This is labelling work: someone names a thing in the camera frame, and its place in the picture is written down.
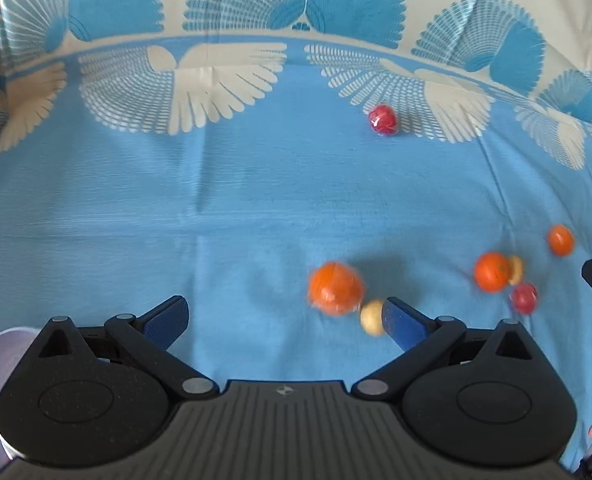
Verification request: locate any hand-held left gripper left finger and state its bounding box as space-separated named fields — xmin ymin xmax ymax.
xmin=36 ymin=296 xmax=221 ymax=401

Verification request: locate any large orange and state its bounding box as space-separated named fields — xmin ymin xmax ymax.
xmin=308 ymin=261 xmax=365 ymax=317

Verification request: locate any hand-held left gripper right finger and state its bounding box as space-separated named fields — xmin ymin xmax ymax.
xmin=351 ymin=297 xmax=534 ymax=401

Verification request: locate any small tangerine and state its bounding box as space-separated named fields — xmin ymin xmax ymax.
xmin=547 ymin=224 xmax=576 ymax=257
xmin=473 ymin=252 xmax=511 ymax=293

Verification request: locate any red jujube date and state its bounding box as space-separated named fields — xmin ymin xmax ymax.
xmin=509 ymin=282 xmax=539 ymax=316

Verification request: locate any blue white printed cloth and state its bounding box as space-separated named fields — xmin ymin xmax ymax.
xmin=0 ymin=0 xmax=592 ymax=476

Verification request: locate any red ball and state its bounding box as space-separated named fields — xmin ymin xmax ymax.
xmin=368 ymin=104 xmax=399 ymax=137

